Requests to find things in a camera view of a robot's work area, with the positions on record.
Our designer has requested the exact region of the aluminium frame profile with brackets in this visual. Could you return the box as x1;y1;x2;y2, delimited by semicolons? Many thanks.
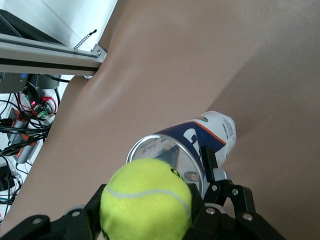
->
0;33;108;79

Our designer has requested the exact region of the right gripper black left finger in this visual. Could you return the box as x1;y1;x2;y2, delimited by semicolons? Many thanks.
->
49;184;107;240

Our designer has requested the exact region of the black ribbed computer case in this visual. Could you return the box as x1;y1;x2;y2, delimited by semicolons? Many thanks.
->
0;13;29;40

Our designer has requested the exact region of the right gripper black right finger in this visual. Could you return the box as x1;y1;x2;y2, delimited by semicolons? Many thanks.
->
186;186;226;240

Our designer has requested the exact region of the black zip tie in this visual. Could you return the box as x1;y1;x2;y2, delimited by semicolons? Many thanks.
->
73;29;98;50

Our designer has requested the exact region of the blue white tennis ball can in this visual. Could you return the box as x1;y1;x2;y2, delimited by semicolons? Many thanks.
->
126;110;238;198

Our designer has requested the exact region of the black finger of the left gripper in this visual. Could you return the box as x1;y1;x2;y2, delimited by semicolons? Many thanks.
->
201;146;232;205

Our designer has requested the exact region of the red wire loop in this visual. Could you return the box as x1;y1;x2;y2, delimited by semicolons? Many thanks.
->
39;95;58;115

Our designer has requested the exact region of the grey orange cylindrical connector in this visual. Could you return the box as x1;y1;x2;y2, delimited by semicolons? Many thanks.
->
6;108;32;151
15;139;38;165

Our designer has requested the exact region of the black floor cable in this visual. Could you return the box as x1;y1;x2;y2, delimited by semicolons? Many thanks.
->
0;117;55;157

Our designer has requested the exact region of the black power adapter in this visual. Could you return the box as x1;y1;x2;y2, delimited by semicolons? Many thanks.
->
0;163;17;192

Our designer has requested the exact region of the yellow tennis ball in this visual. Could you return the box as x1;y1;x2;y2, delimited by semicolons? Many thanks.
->
99;157;193;240

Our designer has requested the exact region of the green circuit board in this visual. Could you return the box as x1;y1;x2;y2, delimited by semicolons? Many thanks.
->
22;86;55;121

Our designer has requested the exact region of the grey electronics box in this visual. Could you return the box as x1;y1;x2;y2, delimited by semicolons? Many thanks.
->
0;73;62;94

